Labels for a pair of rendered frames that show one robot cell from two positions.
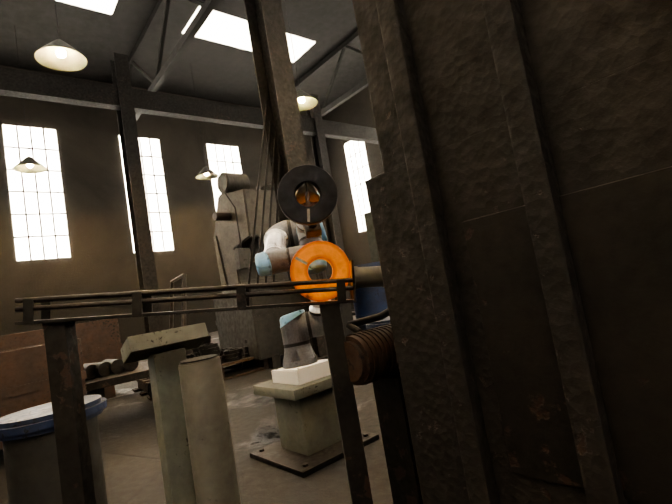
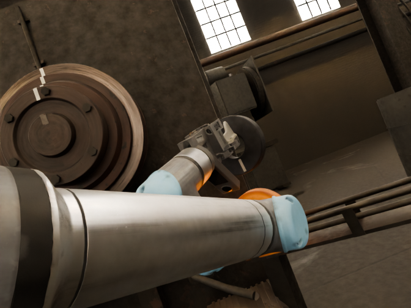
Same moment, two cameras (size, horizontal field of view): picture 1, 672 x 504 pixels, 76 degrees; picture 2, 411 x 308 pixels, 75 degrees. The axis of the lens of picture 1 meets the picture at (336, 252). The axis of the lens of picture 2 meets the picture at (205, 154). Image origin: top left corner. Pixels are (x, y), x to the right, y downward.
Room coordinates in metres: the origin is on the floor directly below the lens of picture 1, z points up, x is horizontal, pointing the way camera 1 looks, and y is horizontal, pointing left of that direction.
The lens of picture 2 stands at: (1.70, 0.41, 0.88)
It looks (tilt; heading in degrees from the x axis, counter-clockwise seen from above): 2 degrees up; 218
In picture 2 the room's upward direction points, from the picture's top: 21 degrees counter-clockwise
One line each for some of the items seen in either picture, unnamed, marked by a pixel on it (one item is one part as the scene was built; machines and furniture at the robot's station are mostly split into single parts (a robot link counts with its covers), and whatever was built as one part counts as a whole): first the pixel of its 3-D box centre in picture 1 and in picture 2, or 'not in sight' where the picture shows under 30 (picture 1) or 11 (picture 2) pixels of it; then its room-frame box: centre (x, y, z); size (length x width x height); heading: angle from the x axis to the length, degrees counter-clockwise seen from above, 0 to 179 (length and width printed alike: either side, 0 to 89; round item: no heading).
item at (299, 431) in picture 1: (309, 417); not in sight; (1.89, 0.23, 0.13); 0.40 x 0.40 x 0.26; 41
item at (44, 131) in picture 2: not in sight; (55, 135); (1.34, -0.34, 1.11); 0.28 x 0.06 x 0.28; 131
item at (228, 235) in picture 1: (258, 253); not in sight; (6.88, 1.25, 1.42); 1.43 x 1.22 x 2.85; 46
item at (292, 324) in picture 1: (295, 326); not in sight; (1.90, 0.23, 0.52); 0.13 x 0.12 x 0.14; 94
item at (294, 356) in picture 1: (298, 353); not in sight; (1.90, 0.23, 0.40); 0.15 x 0.15 x 0.10
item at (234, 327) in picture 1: (284, 317); not in sight; (4.85, 0.69, 0.43); 1.23 x 0.93 x 0.87; 129
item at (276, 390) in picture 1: (303, 382); not in sight; (1.89, 0.23, 0.28); 0.32 x 0.32 x 0.04; 41
